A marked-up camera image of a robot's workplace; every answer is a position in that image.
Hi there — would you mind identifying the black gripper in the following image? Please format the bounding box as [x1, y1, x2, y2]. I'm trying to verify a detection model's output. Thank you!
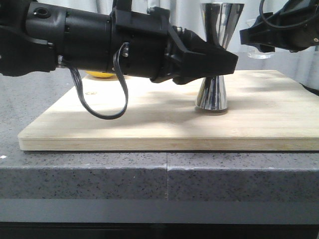
[110, 0, 238, 85]
[240, 0, 319, 53]

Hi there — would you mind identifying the glass beaker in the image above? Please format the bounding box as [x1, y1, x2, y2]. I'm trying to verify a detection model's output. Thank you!
[246, 18, 275, 59]

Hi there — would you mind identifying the steel double jigger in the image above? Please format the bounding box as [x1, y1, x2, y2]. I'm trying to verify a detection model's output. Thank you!
[196, 2, 244, 112]

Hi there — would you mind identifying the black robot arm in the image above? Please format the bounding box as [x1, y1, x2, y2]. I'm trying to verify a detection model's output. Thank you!
[0, 0, 238, 85]

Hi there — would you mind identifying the wooden cutting board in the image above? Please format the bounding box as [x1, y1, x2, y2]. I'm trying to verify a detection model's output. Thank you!
[18, 70, 319, 151]

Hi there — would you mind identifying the yellow lemon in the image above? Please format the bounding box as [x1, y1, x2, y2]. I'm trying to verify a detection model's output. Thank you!
[85, 71, 115, 79]

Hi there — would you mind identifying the black ribbon cable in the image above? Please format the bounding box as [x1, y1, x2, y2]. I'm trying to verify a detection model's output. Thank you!
[58, 41, 130, 120]

